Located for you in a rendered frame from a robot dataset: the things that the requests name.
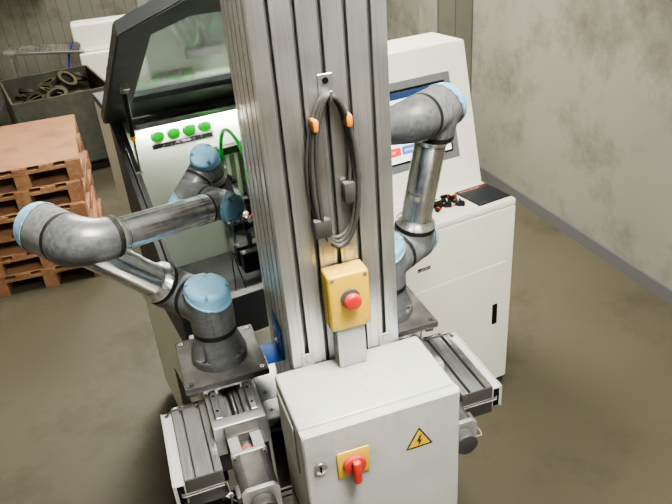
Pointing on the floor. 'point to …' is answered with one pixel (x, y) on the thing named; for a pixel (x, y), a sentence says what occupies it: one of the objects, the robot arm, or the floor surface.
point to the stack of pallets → (41, 189)
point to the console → (454, 267)
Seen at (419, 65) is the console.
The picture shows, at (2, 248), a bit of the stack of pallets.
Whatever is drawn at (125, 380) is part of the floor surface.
